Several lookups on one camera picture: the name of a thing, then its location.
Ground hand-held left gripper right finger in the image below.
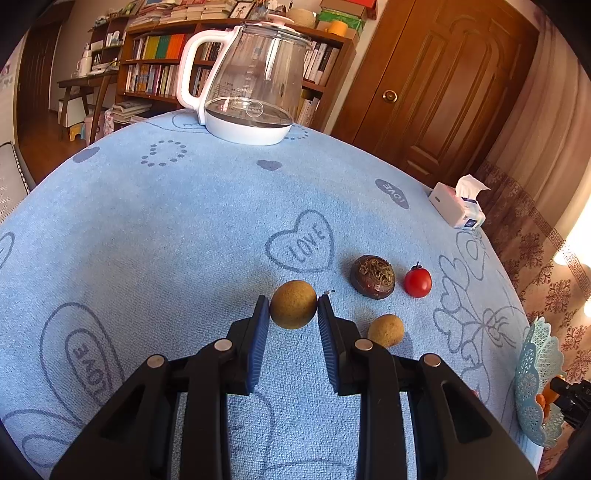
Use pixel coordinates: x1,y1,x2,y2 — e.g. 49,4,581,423
318,295,539,480

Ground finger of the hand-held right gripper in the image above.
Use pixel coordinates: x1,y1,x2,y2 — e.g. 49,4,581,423
551,376,591,430

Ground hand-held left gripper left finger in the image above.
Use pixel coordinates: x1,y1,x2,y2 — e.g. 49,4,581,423
50,295,270,480

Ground light blue lattice plastic basket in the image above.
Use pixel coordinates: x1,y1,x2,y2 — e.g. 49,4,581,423
514,316,566,448

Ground brown longan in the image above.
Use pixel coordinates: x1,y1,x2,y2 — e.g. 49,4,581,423
368,314,405,348
270,280,318,329

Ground small dark water chestnut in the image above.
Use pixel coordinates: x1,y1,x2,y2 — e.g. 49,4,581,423
349,255,396,300

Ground small red tomato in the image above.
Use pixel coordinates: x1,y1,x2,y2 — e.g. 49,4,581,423
404,262,433,298

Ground blue printed table cloth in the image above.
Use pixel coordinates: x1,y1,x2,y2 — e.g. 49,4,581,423
0,109,539,480

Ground beige patterned curtain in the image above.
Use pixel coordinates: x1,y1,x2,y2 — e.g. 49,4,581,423
475,28,591,384

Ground white tissue pack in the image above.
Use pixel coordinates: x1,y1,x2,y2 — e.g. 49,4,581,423
428,174,491,230

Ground glass kettle with white base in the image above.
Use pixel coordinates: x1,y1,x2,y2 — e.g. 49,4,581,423
176,21,311,147

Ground stack of loose books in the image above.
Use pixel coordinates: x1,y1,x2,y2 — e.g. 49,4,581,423
111,100,153,124

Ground brown wooden door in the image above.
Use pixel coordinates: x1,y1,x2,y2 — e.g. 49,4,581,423
330,0,541,188

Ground wooden bookshelf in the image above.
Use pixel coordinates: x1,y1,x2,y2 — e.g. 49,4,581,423
115,18,358,132

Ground rows of books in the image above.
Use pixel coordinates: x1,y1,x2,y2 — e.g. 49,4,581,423
124,33,340,123

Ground wooden side desk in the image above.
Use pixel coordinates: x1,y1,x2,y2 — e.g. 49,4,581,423
56,74,121,145

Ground green box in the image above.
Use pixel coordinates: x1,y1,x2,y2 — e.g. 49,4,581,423
318,10,365,31

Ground woven bowl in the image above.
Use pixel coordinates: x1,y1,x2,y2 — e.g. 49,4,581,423
286,8,317,28

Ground small wooden shelf rack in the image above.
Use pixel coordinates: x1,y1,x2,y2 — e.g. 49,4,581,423
85,16,131,77

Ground dark wooden door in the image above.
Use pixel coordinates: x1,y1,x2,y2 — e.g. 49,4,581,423
16,23,63,121

